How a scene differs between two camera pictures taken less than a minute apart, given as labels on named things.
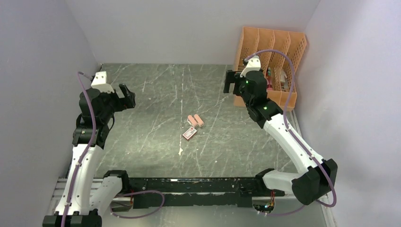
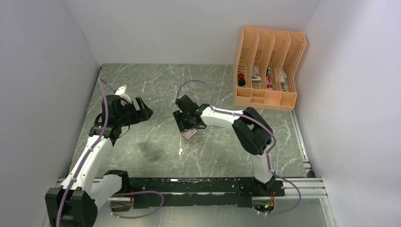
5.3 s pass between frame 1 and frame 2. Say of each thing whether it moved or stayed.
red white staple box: stayed
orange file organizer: stayed
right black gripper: moved
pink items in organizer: stayed
